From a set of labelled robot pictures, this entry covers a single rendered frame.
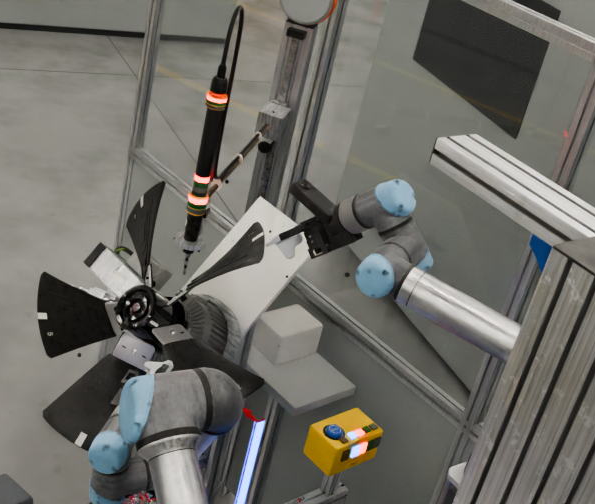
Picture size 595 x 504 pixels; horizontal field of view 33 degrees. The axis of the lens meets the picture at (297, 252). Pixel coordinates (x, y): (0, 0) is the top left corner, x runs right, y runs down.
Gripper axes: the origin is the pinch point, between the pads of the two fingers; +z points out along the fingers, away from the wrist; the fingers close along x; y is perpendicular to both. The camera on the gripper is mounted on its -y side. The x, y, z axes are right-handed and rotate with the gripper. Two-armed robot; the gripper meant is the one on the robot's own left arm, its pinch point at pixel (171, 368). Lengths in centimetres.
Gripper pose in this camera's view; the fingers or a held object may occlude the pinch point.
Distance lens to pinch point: 235.6
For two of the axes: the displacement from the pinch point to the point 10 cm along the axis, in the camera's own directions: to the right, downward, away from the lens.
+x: -1.1, 8.8, 4.6
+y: -9.7, -2.0, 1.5
